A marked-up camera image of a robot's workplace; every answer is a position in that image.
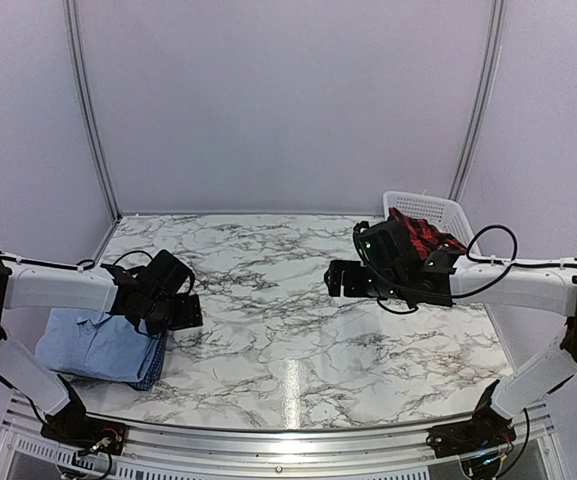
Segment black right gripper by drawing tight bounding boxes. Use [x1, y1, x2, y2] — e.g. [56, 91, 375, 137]
[325, 260, 406, 301]

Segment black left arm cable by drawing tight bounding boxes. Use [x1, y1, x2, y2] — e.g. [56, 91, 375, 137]
[0, 249, 194, 426]

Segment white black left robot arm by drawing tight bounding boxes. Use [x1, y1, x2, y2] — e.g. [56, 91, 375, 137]
[0, 249, 203, 445]

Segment aluminium corner post right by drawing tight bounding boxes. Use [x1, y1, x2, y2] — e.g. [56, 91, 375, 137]
[448, 0, 507, 202]

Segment navy checked shirt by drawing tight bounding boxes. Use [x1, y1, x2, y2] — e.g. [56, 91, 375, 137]
[128, 331, 168, 391]

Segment aluminium front frame rail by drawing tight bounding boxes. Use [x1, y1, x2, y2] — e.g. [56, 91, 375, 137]
[0, 395, 572, 479]

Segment aluminium corner post left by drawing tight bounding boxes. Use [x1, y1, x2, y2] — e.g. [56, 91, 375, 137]
[62, 0, 122, 222]

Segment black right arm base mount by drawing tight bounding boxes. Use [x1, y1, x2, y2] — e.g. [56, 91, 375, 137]
[426, 380, 517, 458]

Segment light blue long sleeve shirt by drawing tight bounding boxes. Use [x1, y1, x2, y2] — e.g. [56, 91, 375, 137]
[35, 308, 160, 383]

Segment aluminium corner post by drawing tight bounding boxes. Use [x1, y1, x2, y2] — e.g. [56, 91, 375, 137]
[62, 0, 122, 222]
[448, 0, 507, 202]

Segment white plastic laundry basket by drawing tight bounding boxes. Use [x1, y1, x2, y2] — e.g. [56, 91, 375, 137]
[383, 191, 474, 248]

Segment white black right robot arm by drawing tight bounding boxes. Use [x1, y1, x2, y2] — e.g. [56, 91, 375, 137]
[323, 219, 577, 448]

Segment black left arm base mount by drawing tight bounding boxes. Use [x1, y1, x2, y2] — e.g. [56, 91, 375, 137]
[40, 383, 127, 455]

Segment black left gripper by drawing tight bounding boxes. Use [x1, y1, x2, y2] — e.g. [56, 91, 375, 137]
[144, 293, 202, 335]

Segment red black plaid shirt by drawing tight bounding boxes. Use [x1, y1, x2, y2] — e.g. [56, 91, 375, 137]
[388, 207, 467, 261]

